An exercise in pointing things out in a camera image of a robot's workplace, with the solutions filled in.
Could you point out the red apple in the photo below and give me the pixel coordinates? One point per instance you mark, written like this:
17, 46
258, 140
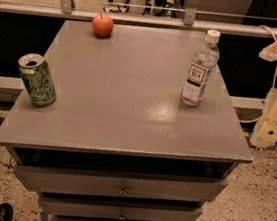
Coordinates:
102, 25

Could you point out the grey drawer cabinet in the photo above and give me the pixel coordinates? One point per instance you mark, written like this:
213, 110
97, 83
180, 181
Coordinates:
118, 144

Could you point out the green soda can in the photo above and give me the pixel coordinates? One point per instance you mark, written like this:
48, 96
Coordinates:
37, 79

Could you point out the black shoe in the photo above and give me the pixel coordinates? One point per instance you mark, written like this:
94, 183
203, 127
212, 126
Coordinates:
6, 212

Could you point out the metal railing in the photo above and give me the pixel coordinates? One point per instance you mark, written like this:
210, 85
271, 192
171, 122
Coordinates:
135, 15

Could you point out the clear plastic tea bottle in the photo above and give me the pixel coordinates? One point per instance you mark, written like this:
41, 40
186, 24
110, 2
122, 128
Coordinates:
202, 64

